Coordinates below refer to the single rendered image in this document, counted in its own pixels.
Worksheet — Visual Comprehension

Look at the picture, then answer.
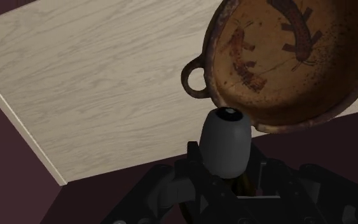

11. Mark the brown painted bowl with handles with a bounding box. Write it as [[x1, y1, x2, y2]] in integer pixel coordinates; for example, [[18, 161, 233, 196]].
[[181, 0, 358, 135]]

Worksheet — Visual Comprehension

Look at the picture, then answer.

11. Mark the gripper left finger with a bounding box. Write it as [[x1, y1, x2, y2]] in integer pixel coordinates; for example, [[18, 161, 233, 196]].
[[100, 141, 239, 224]]

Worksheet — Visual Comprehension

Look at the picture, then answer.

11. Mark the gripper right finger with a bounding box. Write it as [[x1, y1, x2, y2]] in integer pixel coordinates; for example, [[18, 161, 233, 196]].
[[246, 144, 358, 224]]

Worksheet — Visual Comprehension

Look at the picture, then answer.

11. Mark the light wooden table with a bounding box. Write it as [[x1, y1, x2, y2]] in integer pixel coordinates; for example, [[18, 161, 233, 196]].
[[0, 0, 358, 187]]

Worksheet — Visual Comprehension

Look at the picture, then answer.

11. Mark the grey bottle with black top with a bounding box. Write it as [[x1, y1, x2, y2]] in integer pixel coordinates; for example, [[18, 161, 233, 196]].
[[198, 106, 257, 198]]

